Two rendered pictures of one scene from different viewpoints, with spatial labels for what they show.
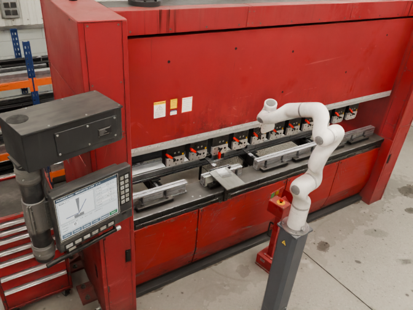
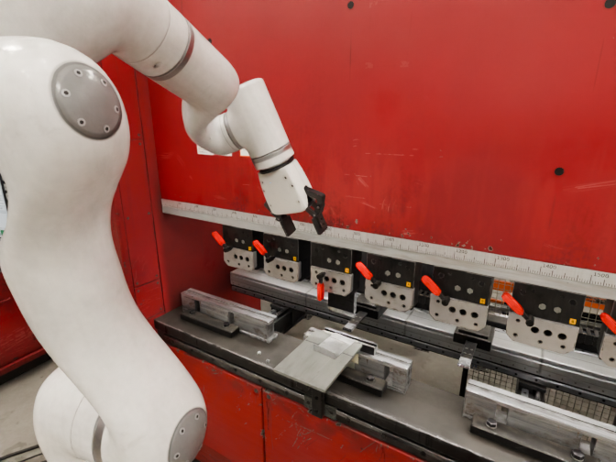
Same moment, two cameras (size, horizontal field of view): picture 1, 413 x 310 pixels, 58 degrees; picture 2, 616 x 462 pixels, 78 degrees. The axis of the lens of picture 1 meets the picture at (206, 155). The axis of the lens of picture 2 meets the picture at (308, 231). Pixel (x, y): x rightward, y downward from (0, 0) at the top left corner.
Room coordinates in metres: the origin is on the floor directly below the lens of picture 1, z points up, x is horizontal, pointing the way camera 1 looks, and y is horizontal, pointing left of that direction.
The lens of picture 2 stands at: (2.06, -1.12, 1.74)
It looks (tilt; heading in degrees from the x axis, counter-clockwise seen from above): 17 degrees down; 66
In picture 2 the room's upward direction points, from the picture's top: straight up
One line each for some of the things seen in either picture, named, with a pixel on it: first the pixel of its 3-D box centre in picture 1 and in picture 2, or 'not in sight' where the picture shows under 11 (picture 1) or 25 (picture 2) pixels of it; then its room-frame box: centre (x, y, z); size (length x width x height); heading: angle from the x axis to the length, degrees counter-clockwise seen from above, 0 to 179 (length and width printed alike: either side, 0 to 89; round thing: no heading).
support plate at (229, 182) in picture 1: (227, 178); (320, 357); (2.52, -0.18, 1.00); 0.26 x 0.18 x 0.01; 35
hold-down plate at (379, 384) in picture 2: (223, 181); (343, 373); (2.61, -0.16, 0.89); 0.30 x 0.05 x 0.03; 125
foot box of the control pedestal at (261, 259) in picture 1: (271, 261); not in sight; (2.56, -0.71, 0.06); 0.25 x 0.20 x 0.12; 46
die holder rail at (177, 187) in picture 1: (157, 194); (226, 313); (2.32, 0.35, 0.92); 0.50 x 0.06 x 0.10; 125
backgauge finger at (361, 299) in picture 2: (207, 158); (361, 313); (2.78, -0.01, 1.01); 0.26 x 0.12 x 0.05; 35
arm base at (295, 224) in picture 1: (297, 216); not in sight; (2.00, -0.66, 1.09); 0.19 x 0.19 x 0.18
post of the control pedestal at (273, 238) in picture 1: (275, 233); not in sight; (2.58, -0.69, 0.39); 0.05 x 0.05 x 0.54; 46
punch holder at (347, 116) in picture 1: (349, 110); not in sight; (3.53, -1.39, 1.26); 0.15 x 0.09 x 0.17; 125
